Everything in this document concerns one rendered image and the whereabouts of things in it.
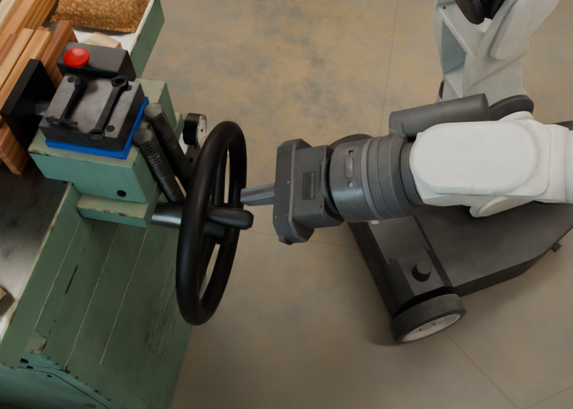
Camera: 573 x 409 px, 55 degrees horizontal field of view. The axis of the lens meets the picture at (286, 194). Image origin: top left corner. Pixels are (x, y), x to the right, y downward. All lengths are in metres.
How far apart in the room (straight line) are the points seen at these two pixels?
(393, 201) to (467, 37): 0.50
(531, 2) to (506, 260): 0.84
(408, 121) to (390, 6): 1.78
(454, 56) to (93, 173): 0.71
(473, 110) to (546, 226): 1.12
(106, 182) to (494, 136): 0.47
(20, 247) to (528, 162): 0.57
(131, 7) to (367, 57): 1.33
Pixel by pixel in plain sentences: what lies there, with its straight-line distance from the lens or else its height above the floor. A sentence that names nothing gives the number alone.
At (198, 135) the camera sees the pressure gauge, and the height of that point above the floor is 0.67.
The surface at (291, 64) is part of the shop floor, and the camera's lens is 2.09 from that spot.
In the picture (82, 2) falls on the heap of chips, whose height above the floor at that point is 0.93.
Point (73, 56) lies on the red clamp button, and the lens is 0.72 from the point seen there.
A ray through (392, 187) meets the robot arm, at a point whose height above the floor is 1.05.
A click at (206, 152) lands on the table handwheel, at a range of 0.68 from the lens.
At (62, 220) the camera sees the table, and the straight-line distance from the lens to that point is 0.76.
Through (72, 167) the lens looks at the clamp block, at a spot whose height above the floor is 0.94.
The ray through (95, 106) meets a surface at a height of 1.00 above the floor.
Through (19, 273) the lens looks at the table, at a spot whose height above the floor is 0.90.
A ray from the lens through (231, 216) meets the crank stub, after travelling 0.66.
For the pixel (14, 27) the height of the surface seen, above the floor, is 0.94.
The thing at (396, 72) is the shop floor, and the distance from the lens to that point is 2.10.
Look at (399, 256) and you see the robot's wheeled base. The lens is 1.47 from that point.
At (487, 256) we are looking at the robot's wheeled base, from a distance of 1.56.
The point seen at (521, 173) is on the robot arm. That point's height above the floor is 1.12.
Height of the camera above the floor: 1.51
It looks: 60 degrees down
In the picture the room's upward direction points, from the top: straight up
